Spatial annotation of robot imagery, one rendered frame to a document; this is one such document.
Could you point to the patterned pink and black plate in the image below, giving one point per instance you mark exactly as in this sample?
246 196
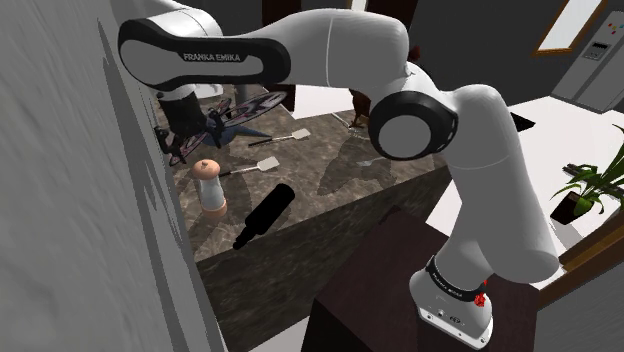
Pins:
258 103

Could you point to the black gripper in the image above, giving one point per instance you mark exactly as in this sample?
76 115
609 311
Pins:
183 116

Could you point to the dark maroon robot stand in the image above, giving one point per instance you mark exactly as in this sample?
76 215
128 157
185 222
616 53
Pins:
370 287

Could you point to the grey cylindrical cup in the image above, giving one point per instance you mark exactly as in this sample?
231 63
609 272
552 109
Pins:
247 92

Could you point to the white-topped wooden counter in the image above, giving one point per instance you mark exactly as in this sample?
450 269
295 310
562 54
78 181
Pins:
556 141

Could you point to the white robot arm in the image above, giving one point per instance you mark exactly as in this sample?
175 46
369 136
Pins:
482 195

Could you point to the brown rooster figure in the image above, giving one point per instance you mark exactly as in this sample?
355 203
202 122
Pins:
361 105

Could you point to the green potted plant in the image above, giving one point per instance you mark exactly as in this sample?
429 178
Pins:
587 195

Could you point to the black bottle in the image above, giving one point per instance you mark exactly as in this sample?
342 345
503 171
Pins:
268 209

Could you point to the grey refrigerator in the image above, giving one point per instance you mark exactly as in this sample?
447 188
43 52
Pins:
592 63

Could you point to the wood-framed window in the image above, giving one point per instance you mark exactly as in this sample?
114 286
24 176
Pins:
570 24

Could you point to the grey metal spatula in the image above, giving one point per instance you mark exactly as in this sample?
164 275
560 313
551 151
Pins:
371 161

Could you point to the white and wooden pepper mill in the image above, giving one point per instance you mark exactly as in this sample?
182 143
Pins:
210 192

